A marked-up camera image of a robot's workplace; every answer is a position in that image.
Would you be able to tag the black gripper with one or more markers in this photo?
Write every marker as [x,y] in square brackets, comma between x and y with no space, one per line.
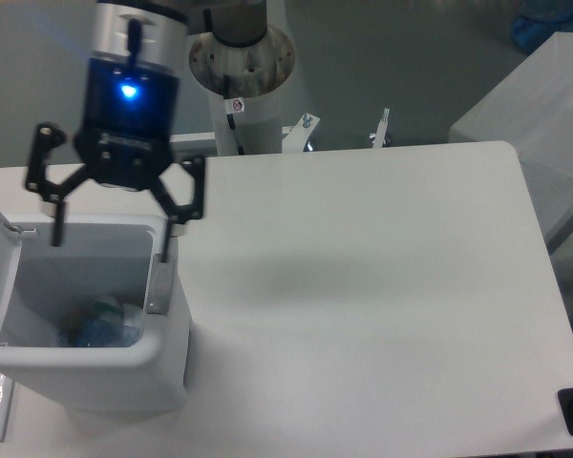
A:
[123,141]

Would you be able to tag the white plastic trash can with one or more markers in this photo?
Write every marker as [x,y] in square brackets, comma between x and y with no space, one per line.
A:
[43,287]

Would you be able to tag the blue plastic bag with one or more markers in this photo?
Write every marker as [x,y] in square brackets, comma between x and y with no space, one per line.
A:
[536,21]

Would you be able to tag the grey covered side table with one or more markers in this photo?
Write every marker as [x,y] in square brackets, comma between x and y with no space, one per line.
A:
[532,109]

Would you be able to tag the clear plastic wrapper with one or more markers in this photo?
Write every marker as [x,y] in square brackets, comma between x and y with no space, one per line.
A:
[110,309]

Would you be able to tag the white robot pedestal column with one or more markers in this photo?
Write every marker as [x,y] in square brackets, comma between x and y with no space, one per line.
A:
[243,86]

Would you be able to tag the clear plastic water bottle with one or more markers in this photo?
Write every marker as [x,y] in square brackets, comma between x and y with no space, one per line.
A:
[86,330]

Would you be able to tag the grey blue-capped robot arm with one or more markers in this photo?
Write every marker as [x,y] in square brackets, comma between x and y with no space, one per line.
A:
[159,35]

